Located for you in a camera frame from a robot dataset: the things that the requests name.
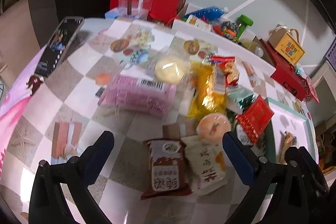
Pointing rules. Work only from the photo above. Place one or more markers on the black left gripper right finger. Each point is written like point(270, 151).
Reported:
point(259, 173)

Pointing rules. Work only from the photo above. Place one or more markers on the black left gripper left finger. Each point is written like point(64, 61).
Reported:
point(48, 203)

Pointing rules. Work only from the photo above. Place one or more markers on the brown bread packet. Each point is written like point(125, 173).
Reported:
point(290, 140)

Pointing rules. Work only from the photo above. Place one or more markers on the white rice cracker packet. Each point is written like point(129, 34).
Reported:
point(207, 165)

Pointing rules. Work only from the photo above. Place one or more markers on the long red foil packet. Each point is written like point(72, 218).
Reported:
point(255, 119)

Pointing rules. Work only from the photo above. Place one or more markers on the dark red white packet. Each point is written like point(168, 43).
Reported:
point(167, 167)

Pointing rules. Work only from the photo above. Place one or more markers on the yellow cake packet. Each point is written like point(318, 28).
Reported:
point(210, 91)

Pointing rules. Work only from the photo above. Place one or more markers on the red yellow snack bag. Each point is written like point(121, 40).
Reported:
point(227, 66)

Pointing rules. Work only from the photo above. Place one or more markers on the pink snack pack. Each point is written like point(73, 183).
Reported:
point(141, 95)

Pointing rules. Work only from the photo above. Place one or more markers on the pale bun clear wrapper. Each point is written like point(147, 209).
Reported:
point(171, 69)

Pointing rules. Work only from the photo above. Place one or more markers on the white tray teal rim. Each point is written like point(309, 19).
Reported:
point(286, 119)

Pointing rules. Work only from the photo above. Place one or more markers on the orange jelly cup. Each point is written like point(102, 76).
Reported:
point(212, 127)

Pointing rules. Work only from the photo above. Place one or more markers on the green foil snack packet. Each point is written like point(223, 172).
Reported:
point(239, 98)

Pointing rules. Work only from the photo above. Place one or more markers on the red patterned lidded box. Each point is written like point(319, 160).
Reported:
point(311, 93)

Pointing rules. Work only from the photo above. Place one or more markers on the large red gift box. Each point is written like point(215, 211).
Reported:
point(285, 73)

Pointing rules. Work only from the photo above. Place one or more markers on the white shelf unit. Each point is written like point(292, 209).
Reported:
point(326, 73)

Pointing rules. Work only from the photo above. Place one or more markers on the purple perforated basket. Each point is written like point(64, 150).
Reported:
point(331, 55)

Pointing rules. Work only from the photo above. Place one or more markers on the yellow children's day gift box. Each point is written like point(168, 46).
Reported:
point(286, 42)

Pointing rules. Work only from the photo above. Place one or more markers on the smartphone on stand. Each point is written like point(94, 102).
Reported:
point(58, 45)

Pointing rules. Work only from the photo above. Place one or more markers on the colourful toy pile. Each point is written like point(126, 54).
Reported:
point(226, 29)

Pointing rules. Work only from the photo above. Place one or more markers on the green dumbbell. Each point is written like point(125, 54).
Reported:
point(243, 22)

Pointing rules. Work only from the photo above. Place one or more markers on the blue bead bottle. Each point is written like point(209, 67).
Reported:
point(208, 14)

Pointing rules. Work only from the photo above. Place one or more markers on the playing card box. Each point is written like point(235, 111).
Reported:
point(196, 22)

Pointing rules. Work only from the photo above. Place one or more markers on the white cardboard storage box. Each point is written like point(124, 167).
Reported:
point(212, 37)

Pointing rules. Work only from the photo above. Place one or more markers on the blue tissue pack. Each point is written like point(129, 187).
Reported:
point(118, 12)

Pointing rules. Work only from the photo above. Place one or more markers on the clear plastic box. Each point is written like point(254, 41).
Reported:
point(135, 4)

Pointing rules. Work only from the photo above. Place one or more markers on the red box under orange box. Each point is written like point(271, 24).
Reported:
point(163, 11)

